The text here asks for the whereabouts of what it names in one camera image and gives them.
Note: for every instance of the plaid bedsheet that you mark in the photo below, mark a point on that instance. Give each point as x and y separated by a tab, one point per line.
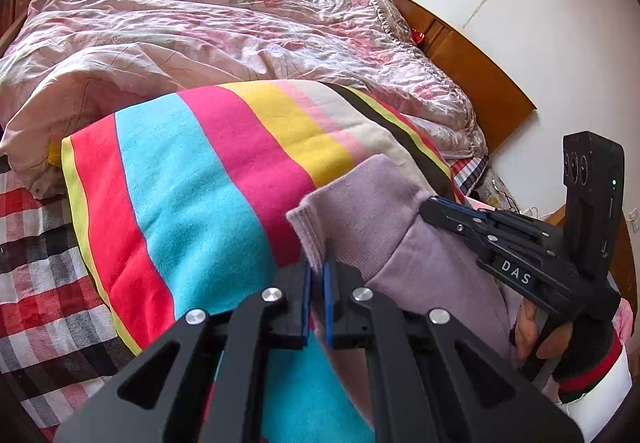
45	283

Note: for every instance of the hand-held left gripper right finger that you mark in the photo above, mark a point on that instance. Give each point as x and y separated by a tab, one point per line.
328	303

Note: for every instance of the pink floral quilt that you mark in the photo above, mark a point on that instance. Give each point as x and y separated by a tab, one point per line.
200	38

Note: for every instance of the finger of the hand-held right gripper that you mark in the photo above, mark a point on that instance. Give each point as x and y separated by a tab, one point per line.
462	208
450	222

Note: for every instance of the striped mattress edge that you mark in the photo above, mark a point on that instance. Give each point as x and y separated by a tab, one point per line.
467	174

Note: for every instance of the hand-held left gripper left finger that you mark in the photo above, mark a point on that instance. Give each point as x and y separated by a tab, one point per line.
306	295

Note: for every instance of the small red item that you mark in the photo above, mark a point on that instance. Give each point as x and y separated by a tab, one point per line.
419	37

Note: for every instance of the pink pillow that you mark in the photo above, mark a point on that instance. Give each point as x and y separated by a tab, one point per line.
623	318

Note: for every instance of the striped colourful blanket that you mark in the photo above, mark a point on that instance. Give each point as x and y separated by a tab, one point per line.
190	183

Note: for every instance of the wooden headboard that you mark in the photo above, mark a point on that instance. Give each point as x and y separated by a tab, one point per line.
480	73

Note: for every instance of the person's right hand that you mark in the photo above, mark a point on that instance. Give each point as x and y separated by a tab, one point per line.
525	330

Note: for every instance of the lilac pants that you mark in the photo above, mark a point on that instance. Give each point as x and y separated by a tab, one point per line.
370	213

